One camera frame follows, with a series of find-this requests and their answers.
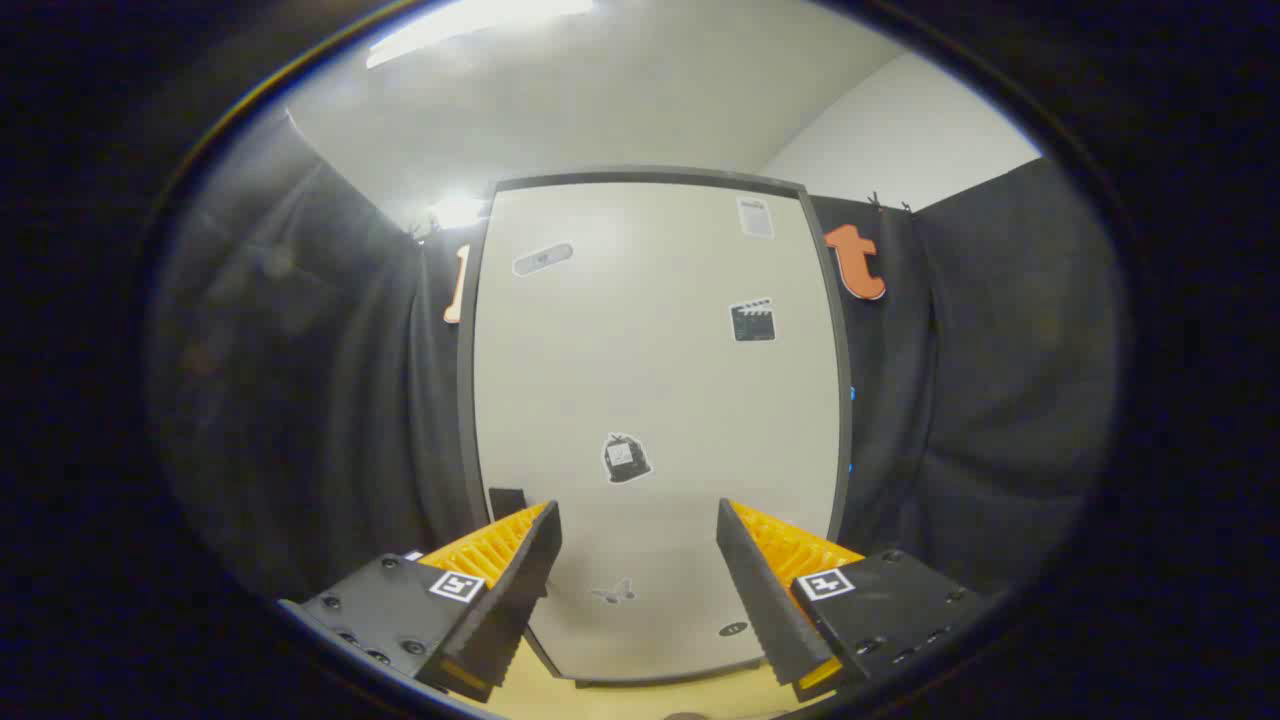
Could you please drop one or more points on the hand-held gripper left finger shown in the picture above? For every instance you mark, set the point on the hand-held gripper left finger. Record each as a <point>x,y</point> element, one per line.
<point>510,600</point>

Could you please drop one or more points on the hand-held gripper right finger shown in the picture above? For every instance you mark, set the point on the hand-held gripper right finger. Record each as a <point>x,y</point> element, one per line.
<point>765,600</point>

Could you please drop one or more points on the white shoe cabinet door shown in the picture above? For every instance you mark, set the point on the white shoe cabinet door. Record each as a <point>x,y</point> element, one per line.
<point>640,380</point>

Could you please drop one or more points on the grey shoe cabinet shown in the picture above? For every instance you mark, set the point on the grey shoe cabinet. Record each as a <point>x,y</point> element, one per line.
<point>650,175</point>

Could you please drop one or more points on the bright round lamp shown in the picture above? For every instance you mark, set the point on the bright round lamp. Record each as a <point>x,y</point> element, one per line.
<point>456,212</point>

